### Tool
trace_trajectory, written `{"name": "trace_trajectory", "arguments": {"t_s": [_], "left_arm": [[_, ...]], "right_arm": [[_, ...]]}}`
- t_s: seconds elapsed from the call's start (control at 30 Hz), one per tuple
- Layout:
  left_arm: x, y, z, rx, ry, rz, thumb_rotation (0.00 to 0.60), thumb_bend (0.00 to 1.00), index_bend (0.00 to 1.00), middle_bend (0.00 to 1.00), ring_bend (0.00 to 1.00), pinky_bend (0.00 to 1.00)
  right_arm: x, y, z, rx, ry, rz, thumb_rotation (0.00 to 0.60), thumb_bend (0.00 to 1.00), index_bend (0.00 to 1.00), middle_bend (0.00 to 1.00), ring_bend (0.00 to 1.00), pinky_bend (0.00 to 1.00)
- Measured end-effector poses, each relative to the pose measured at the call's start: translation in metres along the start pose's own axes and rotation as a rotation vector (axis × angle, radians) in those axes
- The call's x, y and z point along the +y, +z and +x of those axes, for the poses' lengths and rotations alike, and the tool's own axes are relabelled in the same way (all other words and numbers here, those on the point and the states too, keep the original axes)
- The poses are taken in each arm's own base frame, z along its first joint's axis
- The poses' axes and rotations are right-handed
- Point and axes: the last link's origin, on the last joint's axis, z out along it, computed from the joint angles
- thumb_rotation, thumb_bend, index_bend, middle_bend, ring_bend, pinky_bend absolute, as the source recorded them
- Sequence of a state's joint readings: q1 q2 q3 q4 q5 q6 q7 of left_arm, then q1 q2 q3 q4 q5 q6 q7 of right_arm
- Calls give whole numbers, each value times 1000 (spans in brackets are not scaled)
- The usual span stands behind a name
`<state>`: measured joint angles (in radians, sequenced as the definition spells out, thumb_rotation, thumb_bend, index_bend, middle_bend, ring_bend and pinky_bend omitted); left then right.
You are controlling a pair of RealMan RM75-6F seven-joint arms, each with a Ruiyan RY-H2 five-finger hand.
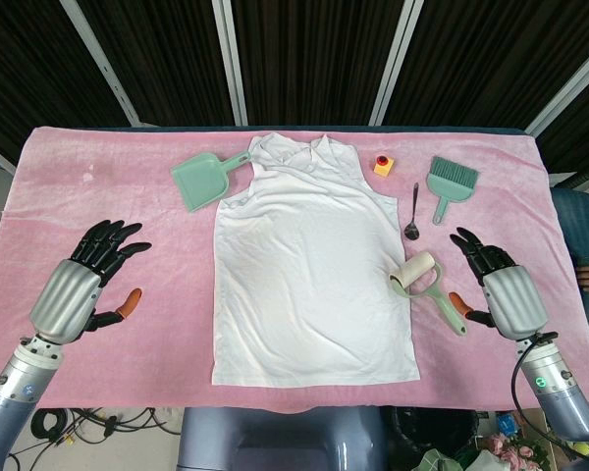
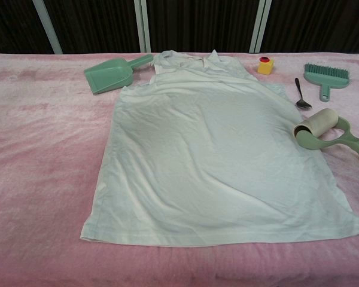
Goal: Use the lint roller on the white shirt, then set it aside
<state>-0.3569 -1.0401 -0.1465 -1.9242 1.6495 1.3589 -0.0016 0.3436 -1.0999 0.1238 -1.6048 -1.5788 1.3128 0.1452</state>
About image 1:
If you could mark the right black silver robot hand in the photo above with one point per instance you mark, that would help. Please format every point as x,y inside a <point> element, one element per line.
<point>515,299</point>

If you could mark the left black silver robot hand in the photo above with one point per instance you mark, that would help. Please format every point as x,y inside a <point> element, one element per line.
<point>66,299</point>

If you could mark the green lint roller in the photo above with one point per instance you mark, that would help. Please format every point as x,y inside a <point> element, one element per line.
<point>412,272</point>

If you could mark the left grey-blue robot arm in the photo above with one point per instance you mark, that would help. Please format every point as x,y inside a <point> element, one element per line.
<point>19,378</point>

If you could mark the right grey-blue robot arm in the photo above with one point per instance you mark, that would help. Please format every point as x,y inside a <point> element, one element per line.
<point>564,397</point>

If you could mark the pink fleece table cloth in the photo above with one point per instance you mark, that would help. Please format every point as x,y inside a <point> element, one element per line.
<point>127,275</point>

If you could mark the person's blue jeans leg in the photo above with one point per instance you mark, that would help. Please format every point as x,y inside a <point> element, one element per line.
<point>581,221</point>

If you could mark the dark metal spoon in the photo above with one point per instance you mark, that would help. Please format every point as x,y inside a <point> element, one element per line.
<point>412,230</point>

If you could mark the green plastic hand brush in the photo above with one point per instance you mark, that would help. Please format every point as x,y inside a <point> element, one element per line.
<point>449,189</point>

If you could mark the black stand with knob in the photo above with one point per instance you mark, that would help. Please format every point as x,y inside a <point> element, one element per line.
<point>584,176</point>

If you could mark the pink artificial flowers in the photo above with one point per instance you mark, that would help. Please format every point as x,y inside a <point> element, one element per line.
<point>510,451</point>

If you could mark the black waste bin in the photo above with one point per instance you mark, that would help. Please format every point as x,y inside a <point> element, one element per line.
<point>432,432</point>

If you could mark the green plastic dustpan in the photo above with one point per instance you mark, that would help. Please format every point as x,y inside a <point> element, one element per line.
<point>201,184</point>

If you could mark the green folded cloth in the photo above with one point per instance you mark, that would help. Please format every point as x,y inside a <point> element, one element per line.
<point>437,461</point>

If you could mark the yellow block with red button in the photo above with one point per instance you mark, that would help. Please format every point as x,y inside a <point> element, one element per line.
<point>383,168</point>

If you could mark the white sleeveless shirt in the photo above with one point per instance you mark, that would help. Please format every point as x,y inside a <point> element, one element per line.
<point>309,275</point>

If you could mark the grey-blue robot torso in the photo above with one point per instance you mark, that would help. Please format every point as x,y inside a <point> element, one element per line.
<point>275,436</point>

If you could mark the white partition post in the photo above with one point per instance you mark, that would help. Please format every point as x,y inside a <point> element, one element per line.
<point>230,64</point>
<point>569,88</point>
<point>397,59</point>
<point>103,68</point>

